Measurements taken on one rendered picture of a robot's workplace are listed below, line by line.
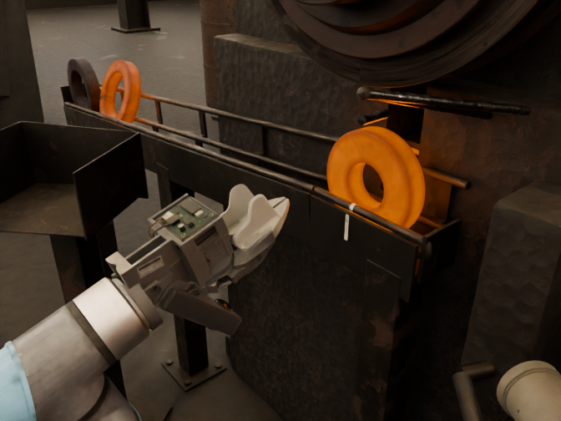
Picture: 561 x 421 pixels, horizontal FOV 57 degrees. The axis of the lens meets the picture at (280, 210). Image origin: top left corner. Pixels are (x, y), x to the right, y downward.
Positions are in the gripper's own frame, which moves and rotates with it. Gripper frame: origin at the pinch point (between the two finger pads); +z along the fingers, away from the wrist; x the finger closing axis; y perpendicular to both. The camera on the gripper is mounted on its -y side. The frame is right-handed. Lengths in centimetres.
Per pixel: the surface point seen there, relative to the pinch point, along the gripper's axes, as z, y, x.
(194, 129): 93, -109, 232
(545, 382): 1.8, -6.2, -31.7
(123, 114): 12, -14, 82
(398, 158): 15.7, -0.4, -5.1
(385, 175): 14.7, -3.2, -3.3
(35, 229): -22.0, -8.4, 43.4
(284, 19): 17.8, 14.5, 14.3
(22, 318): -38, -66, 107
